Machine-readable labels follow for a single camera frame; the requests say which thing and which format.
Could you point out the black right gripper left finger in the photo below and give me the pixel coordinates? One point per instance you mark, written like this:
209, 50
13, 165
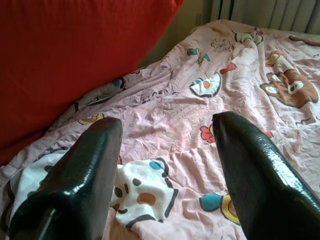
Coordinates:
75, 195

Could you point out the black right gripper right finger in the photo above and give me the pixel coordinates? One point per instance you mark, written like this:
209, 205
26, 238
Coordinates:
262, 187

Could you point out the pink cartoon print quilt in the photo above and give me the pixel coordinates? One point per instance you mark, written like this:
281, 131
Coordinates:
175, 112

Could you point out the large plain red cushion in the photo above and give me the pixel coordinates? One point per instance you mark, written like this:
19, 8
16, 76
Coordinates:
62, 62

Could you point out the grey curtain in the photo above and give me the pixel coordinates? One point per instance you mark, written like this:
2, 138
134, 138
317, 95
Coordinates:
275, 12

